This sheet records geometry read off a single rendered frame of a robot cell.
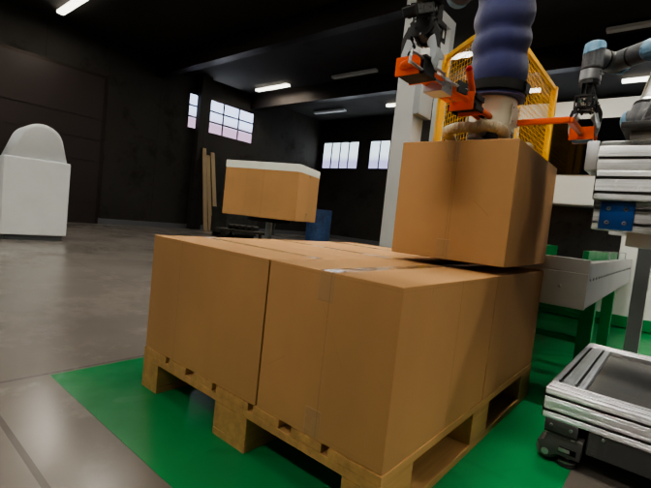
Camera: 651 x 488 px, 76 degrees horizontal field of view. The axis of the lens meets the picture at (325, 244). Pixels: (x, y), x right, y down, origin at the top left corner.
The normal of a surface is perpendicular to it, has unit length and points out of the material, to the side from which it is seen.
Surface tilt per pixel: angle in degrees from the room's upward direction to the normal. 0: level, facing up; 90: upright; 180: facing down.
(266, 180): 90
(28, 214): 90
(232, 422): 90
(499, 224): 90
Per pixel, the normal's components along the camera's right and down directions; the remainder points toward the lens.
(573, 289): -0.64, -0.02
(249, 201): -0.33, 0.02
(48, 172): 0.72, 0.12
